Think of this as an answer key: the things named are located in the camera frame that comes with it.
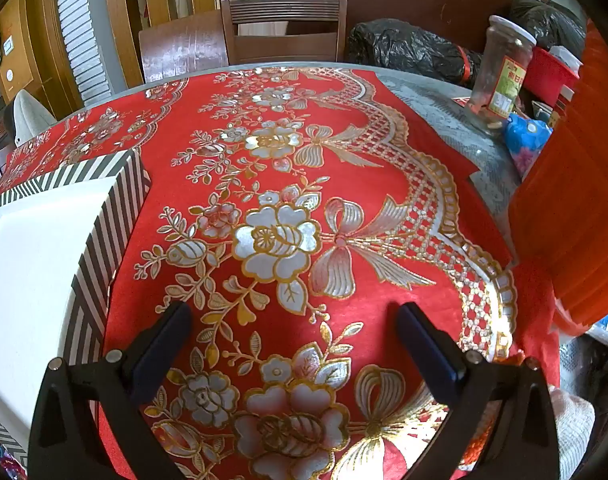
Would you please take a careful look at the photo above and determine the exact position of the grey lace tablecloth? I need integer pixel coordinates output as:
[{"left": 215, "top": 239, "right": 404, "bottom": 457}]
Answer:
[{"left": 376, "top": 75, "right": 522, "bottom": 211}]

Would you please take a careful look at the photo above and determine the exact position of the grey white chair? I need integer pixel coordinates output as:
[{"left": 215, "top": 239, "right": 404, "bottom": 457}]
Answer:
[{"left": 4, "top": 89, "right": 57, "bottom": 148}]

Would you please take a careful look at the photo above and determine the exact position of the striped cardboard box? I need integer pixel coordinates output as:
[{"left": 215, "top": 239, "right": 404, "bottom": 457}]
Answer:
[{"left": 0, "top": 150, "right": 152, "bottom": 461}]

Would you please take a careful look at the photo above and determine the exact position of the blue floral bag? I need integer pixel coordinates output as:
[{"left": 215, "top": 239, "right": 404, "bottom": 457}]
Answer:
[{"left": 504, "top": 112, "right": 552, "bottom": 176}]

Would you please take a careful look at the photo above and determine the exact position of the white cloth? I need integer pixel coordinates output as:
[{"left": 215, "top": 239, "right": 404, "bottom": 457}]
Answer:
[{"left": 549, "top": 387, "right": 597, "bottom": 480}]

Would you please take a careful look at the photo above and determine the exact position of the slatted wooden chair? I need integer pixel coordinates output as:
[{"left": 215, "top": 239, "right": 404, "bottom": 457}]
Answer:
[{"left": 220, "top": 0, "right": 349, "bottom": 66}]

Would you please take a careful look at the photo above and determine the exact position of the black plastic bag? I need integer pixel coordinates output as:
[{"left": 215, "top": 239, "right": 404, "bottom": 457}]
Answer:
[
  {"left": 346, "top": 19, "right": 485, "bottom": 83},
  {"left": 509, "top": 0, "right": 587, "bottom": 61}
]

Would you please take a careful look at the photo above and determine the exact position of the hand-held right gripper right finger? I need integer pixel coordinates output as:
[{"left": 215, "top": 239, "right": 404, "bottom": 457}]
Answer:
[{"left": 394, "top": 302, "right": 561, "bottom": 480}]

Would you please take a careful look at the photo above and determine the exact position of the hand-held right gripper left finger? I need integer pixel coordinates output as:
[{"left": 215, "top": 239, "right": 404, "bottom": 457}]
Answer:
[{"left": 28, "top": 301, "right": 194, "bottom": 480}]

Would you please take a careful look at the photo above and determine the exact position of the white corrugated panel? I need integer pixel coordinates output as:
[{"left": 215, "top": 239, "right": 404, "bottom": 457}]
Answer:
[{"left": 54, "top": 0, "right": 115, "bottom": 106}]

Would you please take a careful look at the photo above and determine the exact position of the glass jar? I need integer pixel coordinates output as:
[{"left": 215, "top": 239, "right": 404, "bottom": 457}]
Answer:
[{"left": 466, "top": 15, "right": 537, "bottom": 133}]

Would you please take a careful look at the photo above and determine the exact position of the glossy brown chair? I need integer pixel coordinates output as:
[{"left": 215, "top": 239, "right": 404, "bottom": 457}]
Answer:
[{"left": 139, "top": 10, "right": 230, "bottom": 83}]

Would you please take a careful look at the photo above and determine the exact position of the red floral tablecloth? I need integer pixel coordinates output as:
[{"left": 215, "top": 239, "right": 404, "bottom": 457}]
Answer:
[{"left": 0, "top": 62, "right": 560, "bottom": 480}]

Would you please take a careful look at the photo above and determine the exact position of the red plastic basket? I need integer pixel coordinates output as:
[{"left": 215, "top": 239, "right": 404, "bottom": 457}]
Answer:
[{"left": 524, "top": 46, "right": 580, "bottom": 106}]

